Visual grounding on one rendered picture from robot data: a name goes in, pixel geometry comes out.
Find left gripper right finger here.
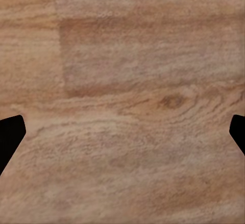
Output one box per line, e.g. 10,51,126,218
229,114,245,155

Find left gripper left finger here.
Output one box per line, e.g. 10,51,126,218
0,115,26,175

